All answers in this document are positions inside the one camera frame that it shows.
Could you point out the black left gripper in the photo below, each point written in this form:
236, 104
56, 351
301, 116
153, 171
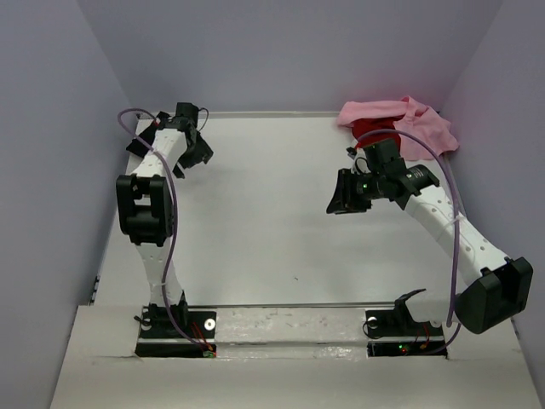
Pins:
203, 153

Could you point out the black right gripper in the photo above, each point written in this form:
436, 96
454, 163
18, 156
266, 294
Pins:
343, 199

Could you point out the black t-shirt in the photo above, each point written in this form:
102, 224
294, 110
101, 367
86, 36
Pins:
148, 135

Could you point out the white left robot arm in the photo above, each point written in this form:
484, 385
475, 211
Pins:
148, 209

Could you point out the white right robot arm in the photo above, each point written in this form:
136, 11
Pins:
487, 286

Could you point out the red t-shirt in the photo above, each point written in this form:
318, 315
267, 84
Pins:
365, 125

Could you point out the pink t-shirt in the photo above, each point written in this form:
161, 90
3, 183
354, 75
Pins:
424, 133

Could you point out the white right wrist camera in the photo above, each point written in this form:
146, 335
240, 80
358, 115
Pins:
360, 164

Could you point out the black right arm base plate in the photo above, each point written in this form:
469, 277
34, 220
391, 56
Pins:
389, 337

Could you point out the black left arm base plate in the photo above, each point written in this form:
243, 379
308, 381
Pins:
162, 340

